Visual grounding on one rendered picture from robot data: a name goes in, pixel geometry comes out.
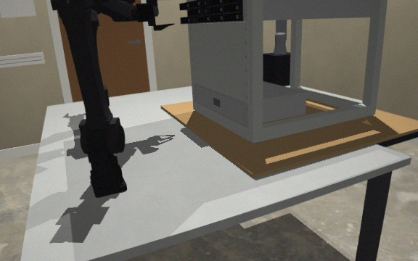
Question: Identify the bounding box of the tan flat wooden board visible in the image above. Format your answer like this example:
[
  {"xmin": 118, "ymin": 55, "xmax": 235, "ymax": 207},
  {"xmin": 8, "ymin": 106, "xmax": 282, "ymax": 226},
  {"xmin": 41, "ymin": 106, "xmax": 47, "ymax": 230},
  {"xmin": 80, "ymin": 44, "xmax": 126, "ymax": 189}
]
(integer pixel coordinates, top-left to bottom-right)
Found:
[{"xmin": 161, "ymin": 101, "xmax": 418, "ymax": 178}]

